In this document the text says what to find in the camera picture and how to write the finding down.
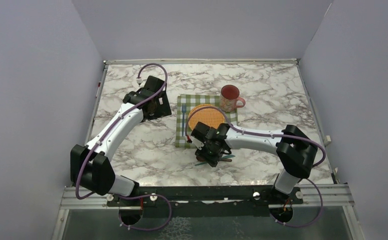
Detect teal plastic knife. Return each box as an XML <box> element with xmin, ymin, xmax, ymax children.
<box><xmin>195</xmin><ymin>154</ymin><xmax>235</xmax><ymax>166</ymax></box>

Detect blue handled utensil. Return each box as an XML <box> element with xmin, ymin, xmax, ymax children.
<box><xmin>181</xmin><ymin>103</ymin><xmax>187</xmax><ymax>137</ymax></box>

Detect green white checkered cloth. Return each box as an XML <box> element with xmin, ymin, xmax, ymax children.
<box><xmin>175</xmin><ymin>94</ymin><xmax>220</xmax><ymax>149</ymax></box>

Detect orange woven plate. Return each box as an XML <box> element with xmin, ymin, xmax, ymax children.
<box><xmin>188</xmin><ymin>104</ymin><xmax>226</xmax><ymax>130</ymax></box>

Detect pink ceramic mug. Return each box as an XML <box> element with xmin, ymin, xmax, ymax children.
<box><xmin>219</xmin><ymin>85</ymin><xmax>246</xmax><ymax>112</ymax></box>

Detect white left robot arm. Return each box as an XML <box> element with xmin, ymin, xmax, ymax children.
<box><xmin>70</xmin><ymin>76</ymin><xmax>171</xmax><ymax>206</ymax></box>

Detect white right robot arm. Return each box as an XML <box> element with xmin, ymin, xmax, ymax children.
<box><xmin>186</xmin><ymin>122</ymin><xmax>318</xmax><ymax>204</ymax></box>

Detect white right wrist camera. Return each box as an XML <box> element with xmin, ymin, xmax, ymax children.
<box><xmin>190</xmin><ymin>136</ymin><xmax>204</xmax><ymax>150</ymax></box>

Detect aluminium mounting rail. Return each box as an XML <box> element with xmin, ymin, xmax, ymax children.
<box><xmin>60</xmin><ymin>184</ymin><xmax>355</xmax><ymax>210</ymax></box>

